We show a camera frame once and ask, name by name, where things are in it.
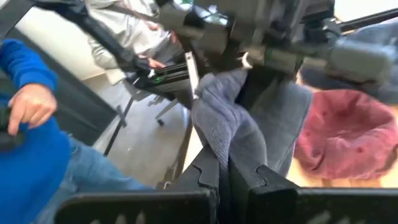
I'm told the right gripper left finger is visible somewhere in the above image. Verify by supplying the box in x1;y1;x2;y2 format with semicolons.
55;146;222;224

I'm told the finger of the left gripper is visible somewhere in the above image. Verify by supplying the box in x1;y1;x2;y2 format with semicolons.
158;4;229;55
328;38;398;85

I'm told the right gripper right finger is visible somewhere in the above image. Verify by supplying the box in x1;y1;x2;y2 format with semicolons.
229;155;398;224

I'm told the blue denim baseball cap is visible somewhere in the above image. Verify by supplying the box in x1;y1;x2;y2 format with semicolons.
300;18;398;105

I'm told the maroon baseball cap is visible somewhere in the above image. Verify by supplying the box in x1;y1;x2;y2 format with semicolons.
294;89;398;181

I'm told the dark navy baseball cap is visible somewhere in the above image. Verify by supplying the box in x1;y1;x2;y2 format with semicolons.
190;68;313;224

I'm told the person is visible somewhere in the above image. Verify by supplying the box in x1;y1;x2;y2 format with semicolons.
84;0;187;71
0;39;153;224

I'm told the grey office chair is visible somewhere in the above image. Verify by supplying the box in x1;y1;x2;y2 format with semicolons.
104;67;187;156

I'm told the black partition panel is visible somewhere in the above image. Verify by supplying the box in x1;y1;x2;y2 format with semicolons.
0;27;118;147

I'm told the person's left hand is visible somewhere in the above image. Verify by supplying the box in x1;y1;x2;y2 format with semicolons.
6;83;58;136

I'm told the silver frame bracket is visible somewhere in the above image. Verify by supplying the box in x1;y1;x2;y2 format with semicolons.
185;51;200;101

